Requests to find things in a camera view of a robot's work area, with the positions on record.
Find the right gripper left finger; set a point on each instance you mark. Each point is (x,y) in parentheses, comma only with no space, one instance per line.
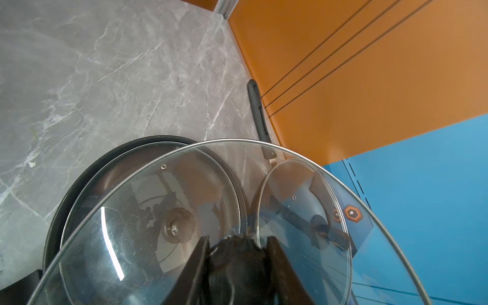
(188,287)

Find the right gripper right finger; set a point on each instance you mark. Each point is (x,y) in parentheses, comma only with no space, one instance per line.
(286,284)

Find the glass lid of pan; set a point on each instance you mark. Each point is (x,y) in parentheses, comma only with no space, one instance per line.
(89,270)

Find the glass lid on rear pan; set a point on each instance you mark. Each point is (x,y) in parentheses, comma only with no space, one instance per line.
(298,207)

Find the glass lid on frying pan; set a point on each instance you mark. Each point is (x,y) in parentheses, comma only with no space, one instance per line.
(198,194)

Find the black frying pan long handle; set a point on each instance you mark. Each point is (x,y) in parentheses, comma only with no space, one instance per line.
(92,185)

